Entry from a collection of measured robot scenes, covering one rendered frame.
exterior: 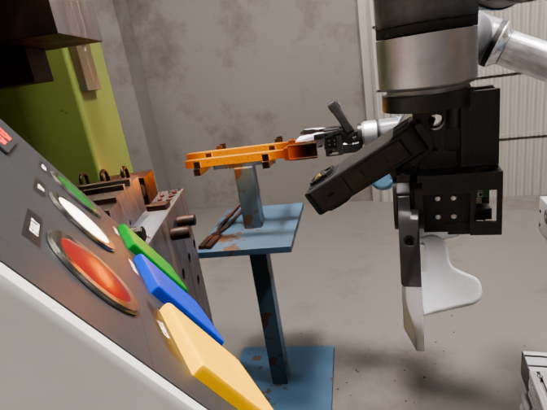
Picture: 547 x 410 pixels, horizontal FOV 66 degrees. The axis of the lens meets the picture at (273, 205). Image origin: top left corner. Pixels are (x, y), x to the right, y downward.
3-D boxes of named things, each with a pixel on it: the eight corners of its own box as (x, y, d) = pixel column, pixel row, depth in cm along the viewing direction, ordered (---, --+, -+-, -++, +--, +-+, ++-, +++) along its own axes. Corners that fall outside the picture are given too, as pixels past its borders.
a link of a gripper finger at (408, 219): (422, 285, 31) (417, 174, 34) (400, 284, 32) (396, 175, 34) (422, 290, 36) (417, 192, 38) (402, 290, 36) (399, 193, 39)
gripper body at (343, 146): (323, 157, 129) (364, 152, 127) (321, 129, 127) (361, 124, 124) (325, 151, 137) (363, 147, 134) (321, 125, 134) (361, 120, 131)
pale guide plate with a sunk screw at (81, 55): (101, 89, 111) (83, 19, 106) (88, 90, 102) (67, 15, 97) (94, 90, 111) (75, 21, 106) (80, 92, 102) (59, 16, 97)
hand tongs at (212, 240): (251, 191, 186) (251, 189, 186) (260, 190, 185) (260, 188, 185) (199, 250, 131) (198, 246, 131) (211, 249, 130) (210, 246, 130)
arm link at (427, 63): (372, 41, 31) (378, 42, 38) (376, 105, 32) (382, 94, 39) (486, 23, 28) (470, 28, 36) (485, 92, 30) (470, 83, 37)
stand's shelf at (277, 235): (304, 207, 161) (303, 202, 161) (291, 252, 124) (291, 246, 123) (229, 214, 167) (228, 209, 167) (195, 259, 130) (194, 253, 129)
